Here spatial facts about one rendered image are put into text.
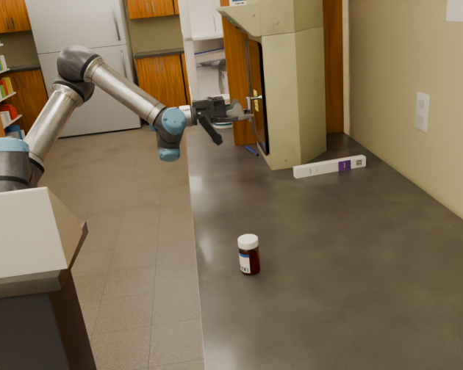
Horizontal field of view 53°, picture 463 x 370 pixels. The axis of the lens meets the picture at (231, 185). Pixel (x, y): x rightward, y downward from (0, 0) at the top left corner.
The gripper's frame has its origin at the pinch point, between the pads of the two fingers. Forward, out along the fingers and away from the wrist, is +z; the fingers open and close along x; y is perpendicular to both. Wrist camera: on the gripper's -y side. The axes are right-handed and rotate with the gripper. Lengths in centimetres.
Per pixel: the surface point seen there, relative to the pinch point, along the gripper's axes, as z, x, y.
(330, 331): -1, -95, -21
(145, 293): -60, 72, -114
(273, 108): 7.8, -5.3, 2.4
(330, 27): 40, 32, 24
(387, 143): 49, -7, -15
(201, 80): -10, 135, -6
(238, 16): -1.5, -5.4, 33.4
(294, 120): 15.1, -5.3, -2.7
